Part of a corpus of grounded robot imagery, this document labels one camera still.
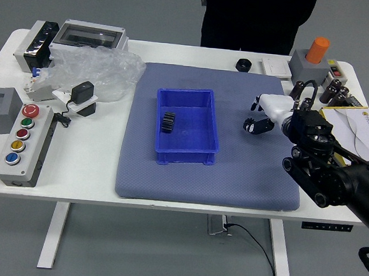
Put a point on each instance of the grey under-table control box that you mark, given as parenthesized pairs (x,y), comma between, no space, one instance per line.
(216,225)

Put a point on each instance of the white wall switch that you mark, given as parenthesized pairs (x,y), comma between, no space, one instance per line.
(276,68)

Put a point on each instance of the dark brown capacitor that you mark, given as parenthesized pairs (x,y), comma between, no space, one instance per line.
(337,100)
(328,94)
(336,83)
(295,89)
(343,90)

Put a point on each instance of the grey-blue mat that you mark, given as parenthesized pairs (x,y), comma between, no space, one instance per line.
(232,186)

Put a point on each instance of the black hex nut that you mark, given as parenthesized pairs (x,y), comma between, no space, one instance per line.
(244,65)

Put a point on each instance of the blue plastic box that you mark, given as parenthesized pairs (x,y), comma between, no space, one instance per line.
(191,135)

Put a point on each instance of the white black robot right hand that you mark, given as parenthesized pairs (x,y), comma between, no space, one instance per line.
(276,105)

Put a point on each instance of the big black gear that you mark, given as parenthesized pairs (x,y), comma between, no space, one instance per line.
(168,122)

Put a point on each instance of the grey box with black face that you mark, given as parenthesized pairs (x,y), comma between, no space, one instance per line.
(35,46)

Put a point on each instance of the grey block with round hole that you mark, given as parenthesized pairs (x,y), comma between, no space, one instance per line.
(308,72)

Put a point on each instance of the small black component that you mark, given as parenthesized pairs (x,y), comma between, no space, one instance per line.
(354,101)

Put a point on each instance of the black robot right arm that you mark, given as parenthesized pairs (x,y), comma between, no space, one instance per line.
(328,175)

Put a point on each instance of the yellow white cardboard box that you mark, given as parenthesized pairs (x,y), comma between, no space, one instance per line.
(348,122)

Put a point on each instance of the grey five-button control box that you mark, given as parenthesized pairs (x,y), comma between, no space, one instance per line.
(27,151)

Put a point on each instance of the white table leg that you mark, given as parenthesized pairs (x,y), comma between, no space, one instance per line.
(54,233)
(281,251)

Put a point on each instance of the small black gear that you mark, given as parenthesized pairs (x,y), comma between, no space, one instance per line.
(246,121)

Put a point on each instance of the person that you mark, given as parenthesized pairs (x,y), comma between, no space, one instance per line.
(251,21)

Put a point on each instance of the white socket bracket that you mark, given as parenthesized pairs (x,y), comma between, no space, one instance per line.
(75,107)

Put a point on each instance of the orange cylinder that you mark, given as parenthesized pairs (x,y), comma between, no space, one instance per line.
(317,49)

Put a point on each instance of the grey red-button switch box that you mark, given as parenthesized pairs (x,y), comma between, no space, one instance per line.
(335,71)

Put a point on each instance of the clear plastic bag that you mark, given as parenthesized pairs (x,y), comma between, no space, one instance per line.
(97,67)

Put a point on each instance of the white circuit breaker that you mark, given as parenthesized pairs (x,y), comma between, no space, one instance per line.
(36,92)

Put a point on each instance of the grey box with transparent cover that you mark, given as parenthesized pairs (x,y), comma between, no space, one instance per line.
(84,35)

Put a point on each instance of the black table control panel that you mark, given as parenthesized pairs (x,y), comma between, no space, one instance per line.
(327,227)

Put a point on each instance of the grey block with square hole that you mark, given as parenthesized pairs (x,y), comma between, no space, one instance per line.
(10,121)

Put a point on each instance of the black power adapter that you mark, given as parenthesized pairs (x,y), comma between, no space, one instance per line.
(82,91)

